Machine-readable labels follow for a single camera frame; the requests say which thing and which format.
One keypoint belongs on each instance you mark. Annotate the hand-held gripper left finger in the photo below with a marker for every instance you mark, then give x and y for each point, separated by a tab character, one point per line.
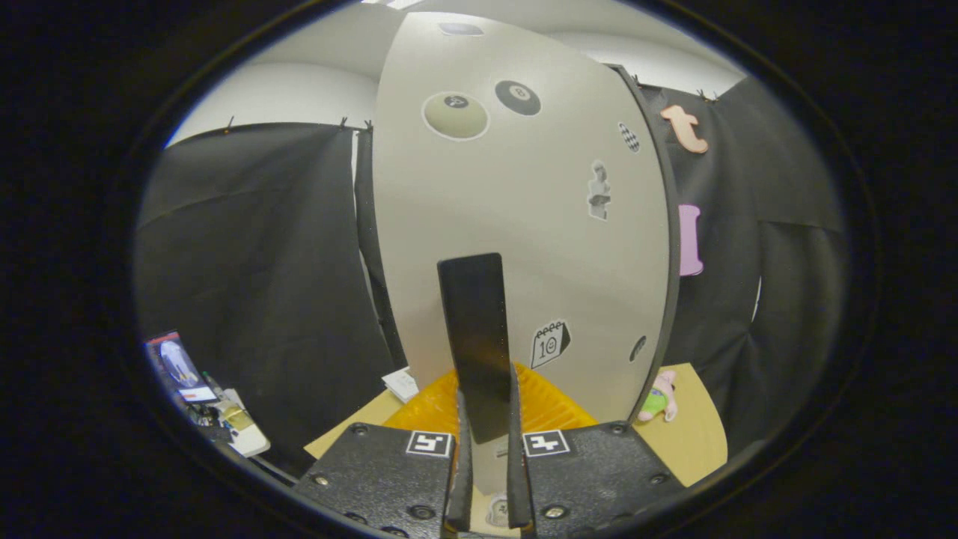
460	479

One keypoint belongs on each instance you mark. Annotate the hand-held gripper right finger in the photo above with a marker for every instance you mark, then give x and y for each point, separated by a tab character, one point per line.
518	479

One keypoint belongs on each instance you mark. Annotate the white shoe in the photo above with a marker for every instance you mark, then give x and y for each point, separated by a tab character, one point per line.
498	513

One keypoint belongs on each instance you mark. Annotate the white shoe cabinet door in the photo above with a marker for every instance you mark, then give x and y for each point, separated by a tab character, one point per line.
449	195

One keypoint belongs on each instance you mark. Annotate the grey shoe cabinet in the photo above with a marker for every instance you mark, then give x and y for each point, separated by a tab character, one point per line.
674	239

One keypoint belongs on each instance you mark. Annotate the green and pink plush toy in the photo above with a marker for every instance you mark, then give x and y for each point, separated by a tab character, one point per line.
658	400

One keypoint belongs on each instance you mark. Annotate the white box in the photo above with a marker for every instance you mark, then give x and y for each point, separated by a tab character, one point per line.
251	438

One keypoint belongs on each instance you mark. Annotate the black backdrop cloth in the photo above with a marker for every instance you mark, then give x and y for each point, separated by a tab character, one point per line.
262	262

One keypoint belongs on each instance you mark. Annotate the small screen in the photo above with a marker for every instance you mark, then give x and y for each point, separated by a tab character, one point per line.
179	367

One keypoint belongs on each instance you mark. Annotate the long ceiling light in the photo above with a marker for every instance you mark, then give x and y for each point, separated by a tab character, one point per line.
400	3

